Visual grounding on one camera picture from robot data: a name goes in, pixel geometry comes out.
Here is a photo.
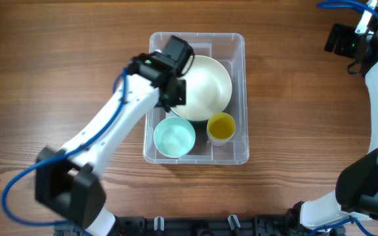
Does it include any cream plastic bowl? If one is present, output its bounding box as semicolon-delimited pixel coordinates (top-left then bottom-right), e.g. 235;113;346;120
172;55;232;122

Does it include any mint green plastic bowl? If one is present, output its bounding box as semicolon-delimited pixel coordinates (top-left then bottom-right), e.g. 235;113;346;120
154;117;196;158

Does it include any yellow plastic cup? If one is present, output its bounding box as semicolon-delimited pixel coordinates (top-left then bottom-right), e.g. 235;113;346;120
207;112;236;140

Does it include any cream plastic cup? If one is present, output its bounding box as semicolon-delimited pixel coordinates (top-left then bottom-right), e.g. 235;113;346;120
207;129;234;146

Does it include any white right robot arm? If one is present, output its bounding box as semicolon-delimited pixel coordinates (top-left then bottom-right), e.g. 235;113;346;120
274;1;378;235

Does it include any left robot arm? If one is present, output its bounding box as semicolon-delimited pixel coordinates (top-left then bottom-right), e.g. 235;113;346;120
35;35;195;235

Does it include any clear plastic storage bin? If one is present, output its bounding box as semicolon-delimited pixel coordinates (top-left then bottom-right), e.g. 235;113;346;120
143;32;249;165

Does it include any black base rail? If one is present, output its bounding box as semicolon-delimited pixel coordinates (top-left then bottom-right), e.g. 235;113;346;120
108;214;312;236

